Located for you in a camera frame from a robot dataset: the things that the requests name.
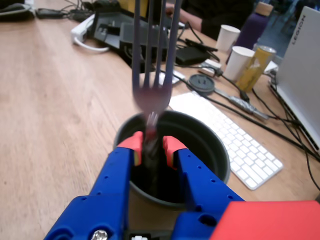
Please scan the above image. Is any black phone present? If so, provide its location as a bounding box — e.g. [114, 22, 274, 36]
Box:
[184, 38, 219, 53]

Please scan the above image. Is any red camera mount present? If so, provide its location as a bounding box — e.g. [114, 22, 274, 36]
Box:
[208, 199, 320, 240]

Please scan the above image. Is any black flat box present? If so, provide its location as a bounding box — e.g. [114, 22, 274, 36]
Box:
[174, 45, 210, 67]

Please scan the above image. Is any white paper cup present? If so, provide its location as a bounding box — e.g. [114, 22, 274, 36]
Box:
[215, 24, 241, 53]
[224, 45, 256, 82]

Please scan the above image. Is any silver Legion laptop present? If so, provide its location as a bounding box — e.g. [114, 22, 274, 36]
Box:
[268, 5, 320, 154]

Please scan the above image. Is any white small adapter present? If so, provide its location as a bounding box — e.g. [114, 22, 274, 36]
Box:
[198, 59, 224, 75]

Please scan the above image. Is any black soft case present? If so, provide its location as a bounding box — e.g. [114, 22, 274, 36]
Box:
[0, 2, 36, 23]

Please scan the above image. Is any utensil with taped handle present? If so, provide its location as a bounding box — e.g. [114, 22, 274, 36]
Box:
[215, 88, 271, 121]

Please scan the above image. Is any dark gray desk device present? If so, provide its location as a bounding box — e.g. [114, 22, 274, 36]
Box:
[92, 10, 186, 69]

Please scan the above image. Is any black desk cable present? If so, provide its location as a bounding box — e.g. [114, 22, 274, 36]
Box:
[178, 74, 320, 161]

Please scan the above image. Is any white keyboard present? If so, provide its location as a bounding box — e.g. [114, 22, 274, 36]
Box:
[168, 91, 284, 191]

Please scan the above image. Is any white power strip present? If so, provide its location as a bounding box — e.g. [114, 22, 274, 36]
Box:
[70, 13, 111, 54]

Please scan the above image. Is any person in black clothes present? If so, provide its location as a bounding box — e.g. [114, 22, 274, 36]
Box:
[165, 0, 256, 41]

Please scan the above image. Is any yellow drink can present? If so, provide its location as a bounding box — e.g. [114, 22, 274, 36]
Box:
[235, 45, 277, 93]

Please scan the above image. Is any purple bottle with wooden cap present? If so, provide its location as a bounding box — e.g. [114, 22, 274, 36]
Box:
[226, 1, 275, 65]

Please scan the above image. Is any black laptop cable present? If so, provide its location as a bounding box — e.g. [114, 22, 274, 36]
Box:
[251, 87, 320, 192]

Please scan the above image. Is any black round lid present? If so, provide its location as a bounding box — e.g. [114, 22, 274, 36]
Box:
[188, 73, 216, 95]

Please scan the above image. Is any dark gray glass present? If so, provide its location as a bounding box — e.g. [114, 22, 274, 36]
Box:
[113, 109, 231, 211]

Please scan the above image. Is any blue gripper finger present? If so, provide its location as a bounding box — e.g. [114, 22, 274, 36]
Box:
[162, 135, 246, 240]
[44, 131, 145, 240]

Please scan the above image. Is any fork with taped handle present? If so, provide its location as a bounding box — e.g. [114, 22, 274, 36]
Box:
[131, 0, 183, 198]

